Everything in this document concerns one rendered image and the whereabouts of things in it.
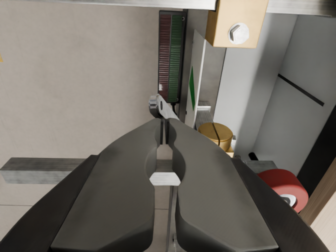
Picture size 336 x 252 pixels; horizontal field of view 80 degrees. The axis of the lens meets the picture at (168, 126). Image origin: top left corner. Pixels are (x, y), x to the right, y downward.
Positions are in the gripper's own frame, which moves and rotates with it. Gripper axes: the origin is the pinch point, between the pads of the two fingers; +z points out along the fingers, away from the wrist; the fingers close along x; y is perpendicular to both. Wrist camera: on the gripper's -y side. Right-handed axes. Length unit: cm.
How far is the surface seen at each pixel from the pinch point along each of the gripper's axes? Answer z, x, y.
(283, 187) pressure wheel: 7.7, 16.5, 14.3
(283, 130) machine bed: 27.2, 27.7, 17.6
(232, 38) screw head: 12.1, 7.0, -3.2
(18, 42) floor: 98, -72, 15
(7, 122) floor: 99, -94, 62
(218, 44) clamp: 12.8, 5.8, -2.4
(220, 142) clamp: 11.3, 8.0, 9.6
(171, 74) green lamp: 28.0, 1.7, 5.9
